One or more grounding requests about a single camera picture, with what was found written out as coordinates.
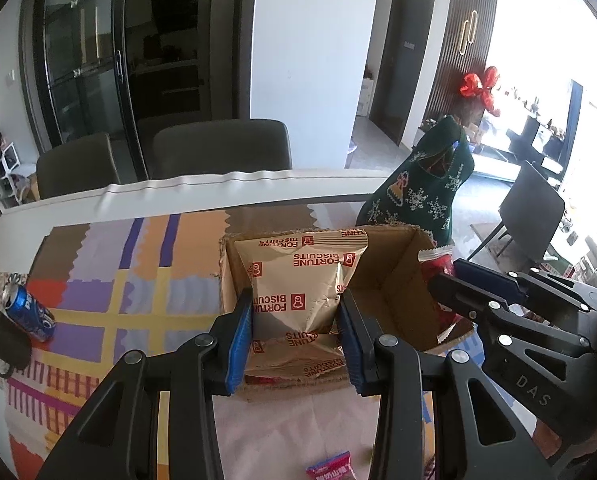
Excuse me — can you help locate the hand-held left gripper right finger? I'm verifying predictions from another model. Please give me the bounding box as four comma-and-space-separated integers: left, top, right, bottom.
339, 290, 555, 480

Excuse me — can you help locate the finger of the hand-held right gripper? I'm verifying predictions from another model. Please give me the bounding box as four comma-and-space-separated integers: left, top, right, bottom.
427, 272, 595, 359
453, 258, 597, 314

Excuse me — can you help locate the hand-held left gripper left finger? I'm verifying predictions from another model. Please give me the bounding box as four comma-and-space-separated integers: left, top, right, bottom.
35, 287, 254, 480

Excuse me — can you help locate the red cartoon snack packet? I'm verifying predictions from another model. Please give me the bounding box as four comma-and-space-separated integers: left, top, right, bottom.
417, 246, 463, 344

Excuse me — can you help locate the beige biscuit packet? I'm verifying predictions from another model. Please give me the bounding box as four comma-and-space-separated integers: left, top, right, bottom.
227, 227, 369, 342
245, 332, 352, 387

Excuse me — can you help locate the brown cardboard box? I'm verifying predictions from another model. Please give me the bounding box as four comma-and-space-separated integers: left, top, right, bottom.
218, 224, 477, 404

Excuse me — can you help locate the dark side chair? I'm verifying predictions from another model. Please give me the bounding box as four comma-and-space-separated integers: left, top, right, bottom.
470, 159, 567, 261

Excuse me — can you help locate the white low cabinet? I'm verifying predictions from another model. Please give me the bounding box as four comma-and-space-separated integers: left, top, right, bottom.
471, 130, 524, 181

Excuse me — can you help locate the pink snack packet blue label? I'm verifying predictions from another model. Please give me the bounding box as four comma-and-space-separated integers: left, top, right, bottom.
305, 451, 354, 480

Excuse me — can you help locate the red bow decoration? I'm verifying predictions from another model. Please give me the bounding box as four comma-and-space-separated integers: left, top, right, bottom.
459, 65, 502, 116

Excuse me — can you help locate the grey dining chair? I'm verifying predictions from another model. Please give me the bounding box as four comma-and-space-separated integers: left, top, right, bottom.
152, 118, 294, 181
35, 132, 122, 201

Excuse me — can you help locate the blue soda can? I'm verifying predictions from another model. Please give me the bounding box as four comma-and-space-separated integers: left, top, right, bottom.
0, 282, 57, 344

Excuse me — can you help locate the dark brown room door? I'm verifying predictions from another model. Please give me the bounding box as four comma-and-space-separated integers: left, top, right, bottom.
367, 0, 437, 149

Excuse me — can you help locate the black mug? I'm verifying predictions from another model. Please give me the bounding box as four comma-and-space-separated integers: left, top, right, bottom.
0, 305, 32, 379

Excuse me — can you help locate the white shelf rack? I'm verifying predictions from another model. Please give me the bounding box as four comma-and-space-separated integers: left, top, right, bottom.
0, 142, 37, 211

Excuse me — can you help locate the black framed glass door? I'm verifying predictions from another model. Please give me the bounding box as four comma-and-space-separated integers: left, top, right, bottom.
20, 0, 252, 181

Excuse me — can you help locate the dark slatted wall panel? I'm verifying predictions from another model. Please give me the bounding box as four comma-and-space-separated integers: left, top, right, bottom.
425, 0, 499, 126

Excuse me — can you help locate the gold wall light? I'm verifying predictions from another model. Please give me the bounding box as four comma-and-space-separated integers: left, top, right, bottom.
457, 9, 478, 56

